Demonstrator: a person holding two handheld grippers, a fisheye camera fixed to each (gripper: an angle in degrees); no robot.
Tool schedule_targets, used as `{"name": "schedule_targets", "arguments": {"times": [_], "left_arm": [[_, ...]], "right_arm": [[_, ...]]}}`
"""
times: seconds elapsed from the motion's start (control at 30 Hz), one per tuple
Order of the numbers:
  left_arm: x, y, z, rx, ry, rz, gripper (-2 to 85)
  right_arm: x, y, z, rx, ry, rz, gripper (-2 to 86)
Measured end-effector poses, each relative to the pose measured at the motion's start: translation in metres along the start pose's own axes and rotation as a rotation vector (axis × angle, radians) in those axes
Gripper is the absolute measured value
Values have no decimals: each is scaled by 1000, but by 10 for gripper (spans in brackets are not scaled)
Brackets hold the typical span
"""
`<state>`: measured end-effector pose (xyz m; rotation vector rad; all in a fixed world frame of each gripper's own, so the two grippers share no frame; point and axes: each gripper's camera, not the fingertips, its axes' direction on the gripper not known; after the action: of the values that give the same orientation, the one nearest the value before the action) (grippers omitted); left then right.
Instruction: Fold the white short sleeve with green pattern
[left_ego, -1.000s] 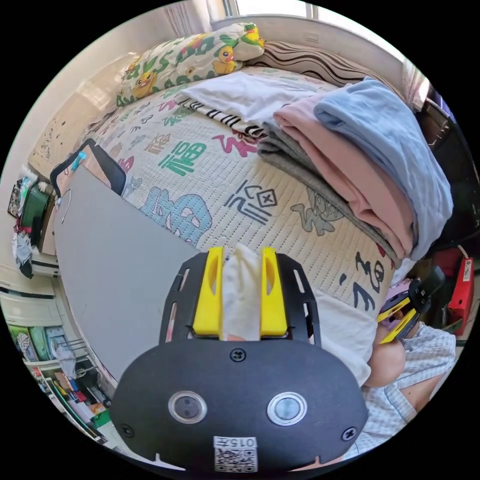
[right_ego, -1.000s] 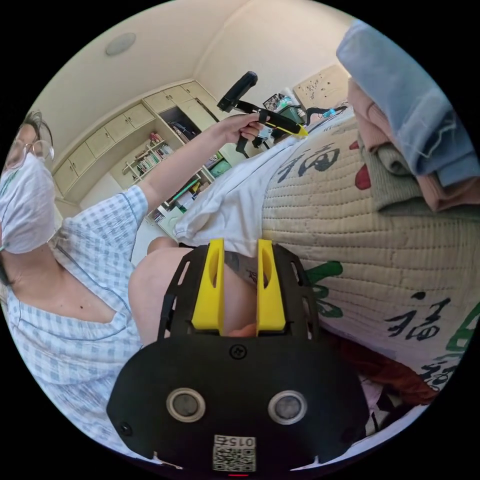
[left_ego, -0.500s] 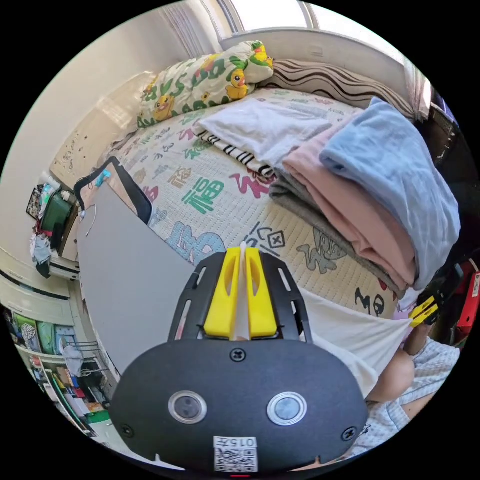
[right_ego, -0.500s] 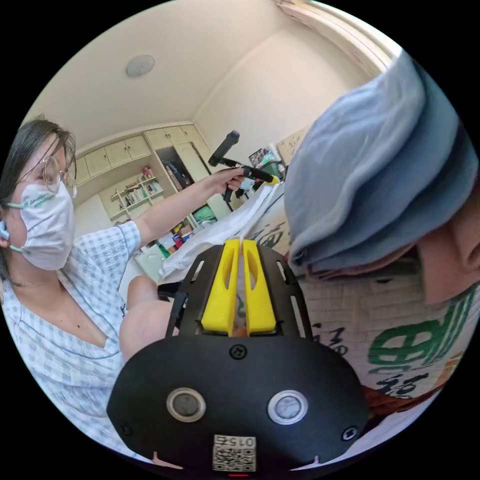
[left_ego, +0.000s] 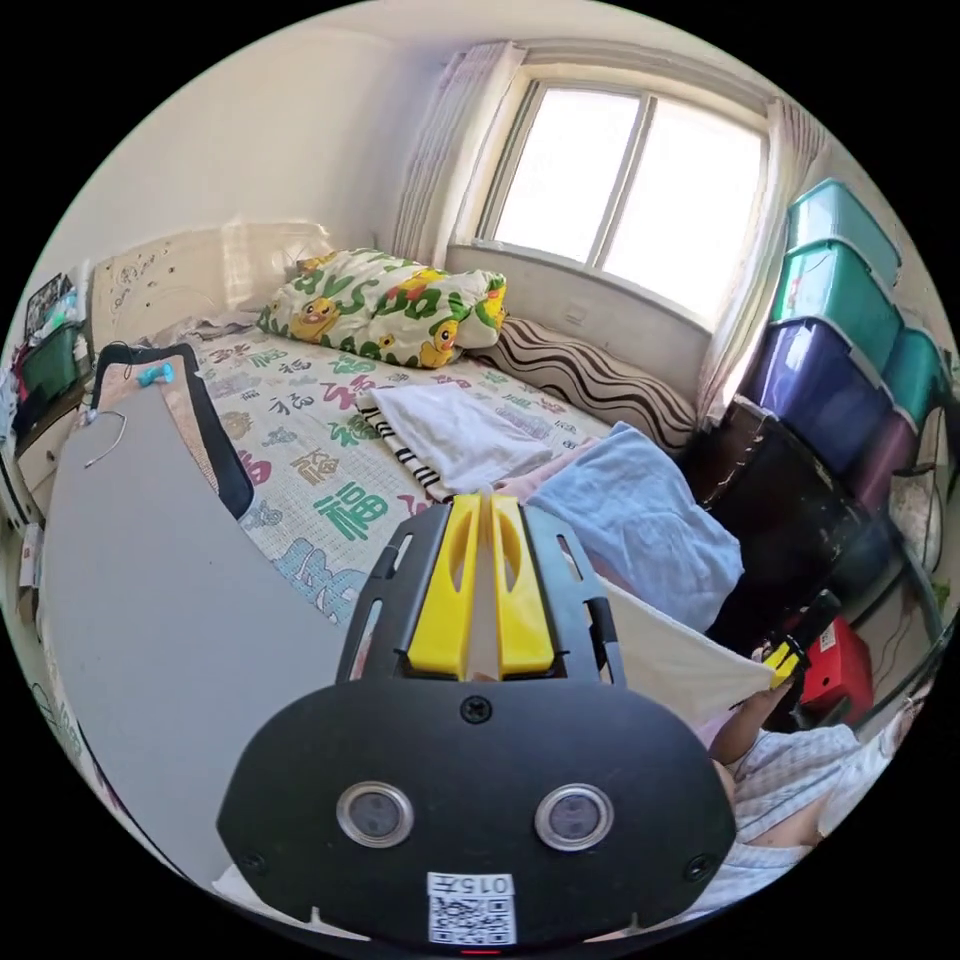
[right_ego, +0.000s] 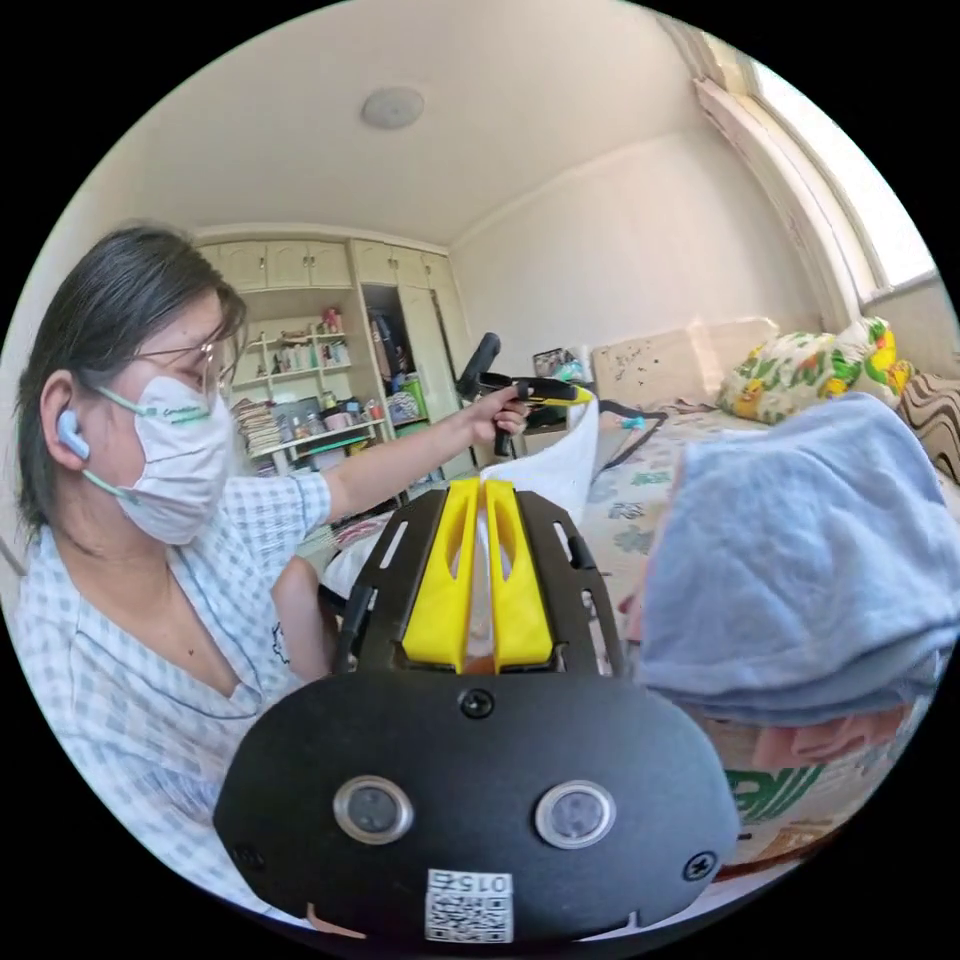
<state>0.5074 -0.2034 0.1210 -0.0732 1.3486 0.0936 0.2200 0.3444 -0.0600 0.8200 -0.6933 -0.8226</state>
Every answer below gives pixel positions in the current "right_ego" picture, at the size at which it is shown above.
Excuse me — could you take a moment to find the black clothes hanger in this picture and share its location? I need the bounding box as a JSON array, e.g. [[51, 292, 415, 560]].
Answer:
[[596, 399, 670, 472]]

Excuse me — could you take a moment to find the round ceiling lamp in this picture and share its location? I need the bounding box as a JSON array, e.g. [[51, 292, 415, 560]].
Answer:
[[359, 85, 427, 132]]

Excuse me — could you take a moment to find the pile of clothes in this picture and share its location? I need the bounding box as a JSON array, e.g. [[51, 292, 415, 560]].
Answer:
[[620, 391, 951, 774]]

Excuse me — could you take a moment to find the bed with printed sheet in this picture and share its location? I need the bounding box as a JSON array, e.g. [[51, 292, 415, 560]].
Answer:
[[479, 317, 960, 883]]

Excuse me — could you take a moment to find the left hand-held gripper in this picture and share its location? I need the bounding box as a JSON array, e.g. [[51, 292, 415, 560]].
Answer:
[[476, 370, 598, 459]]

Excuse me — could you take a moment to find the person's left hand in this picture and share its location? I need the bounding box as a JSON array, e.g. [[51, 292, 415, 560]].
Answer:
[[463, 392, 531, 445]]

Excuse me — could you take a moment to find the cream cupboard with shelves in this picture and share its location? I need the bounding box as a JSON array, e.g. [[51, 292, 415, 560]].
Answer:
[[193, 236, 471, 489]]

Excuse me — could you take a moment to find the person's left forearm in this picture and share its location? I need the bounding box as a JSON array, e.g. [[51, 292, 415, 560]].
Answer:
[[325, 410, 478, 523]]

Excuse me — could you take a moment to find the person's body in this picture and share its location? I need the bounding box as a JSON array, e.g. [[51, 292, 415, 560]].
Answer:
[[3, 224, 340, 918]]

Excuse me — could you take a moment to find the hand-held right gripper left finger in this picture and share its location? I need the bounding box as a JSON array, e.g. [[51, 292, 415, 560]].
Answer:
[[401, 479, 480, 672]]

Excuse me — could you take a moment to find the window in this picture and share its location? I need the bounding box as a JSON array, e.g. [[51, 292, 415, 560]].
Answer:
[[742, 56, 943, 298]]

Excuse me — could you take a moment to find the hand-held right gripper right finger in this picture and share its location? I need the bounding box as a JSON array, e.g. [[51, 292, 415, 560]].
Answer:
[[483, 479, 556, 672]]

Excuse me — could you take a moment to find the flower print pillow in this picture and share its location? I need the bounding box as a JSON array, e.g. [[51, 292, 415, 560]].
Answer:
[[717, 332, 840, 427], [830, 316, 915, 408]]

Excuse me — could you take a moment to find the brown striped blanket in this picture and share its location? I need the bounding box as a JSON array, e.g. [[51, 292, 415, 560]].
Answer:
[[896, 372, 960, 483]]

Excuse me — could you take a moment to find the person's right forearm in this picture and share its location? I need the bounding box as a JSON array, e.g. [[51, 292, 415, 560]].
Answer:
[[271, 553, 340, 684]]

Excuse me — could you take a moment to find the white short sleeve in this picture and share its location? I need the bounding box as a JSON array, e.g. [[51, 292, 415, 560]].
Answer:
[[322, 395, 603, 665]]

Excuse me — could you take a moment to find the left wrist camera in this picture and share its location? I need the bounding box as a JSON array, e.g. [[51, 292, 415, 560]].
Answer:
[[455, 332, 503, 400]]

